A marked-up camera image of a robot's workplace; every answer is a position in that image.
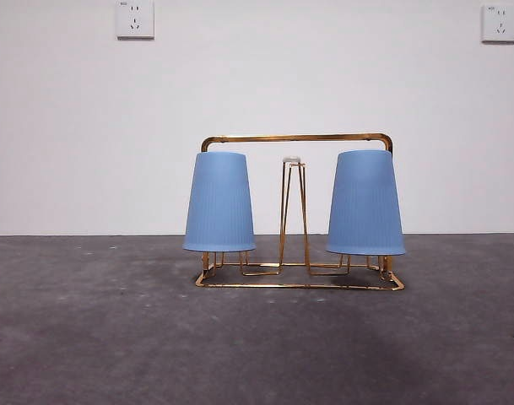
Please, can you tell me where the blue ribbed plastic cup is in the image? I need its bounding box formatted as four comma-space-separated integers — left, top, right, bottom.
325, 148, 408, 257
182, 151, 257, 254

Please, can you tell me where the gold wire cup rack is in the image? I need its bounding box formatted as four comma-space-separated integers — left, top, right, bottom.
194, 132, 406, 292

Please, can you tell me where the white wall socket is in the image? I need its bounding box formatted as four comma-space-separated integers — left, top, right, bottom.
481, 4, 514, 44
116, 0, 155, 41

